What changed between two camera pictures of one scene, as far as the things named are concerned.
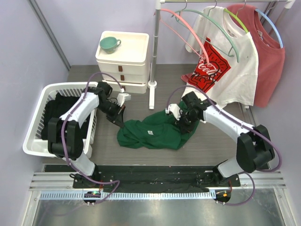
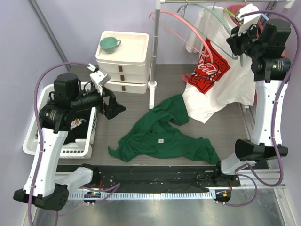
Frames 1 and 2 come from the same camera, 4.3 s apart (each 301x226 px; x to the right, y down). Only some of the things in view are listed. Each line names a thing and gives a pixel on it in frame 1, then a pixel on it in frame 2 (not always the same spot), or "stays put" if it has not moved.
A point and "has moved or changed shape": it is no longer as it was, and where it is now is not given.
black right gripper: x=184 y=127 → x=234 y=41
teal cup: x=109 y=44 stays put
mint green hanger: x=209 y=19 → x=230 y=56
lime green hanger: x=238 y=19 stays put
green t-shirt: x=159 y=129 has moved or changed shape
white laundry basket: x=55 y=99 stays put
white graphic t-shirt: x=225 y=71 stays put
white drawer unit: x=128 y=68 stays put
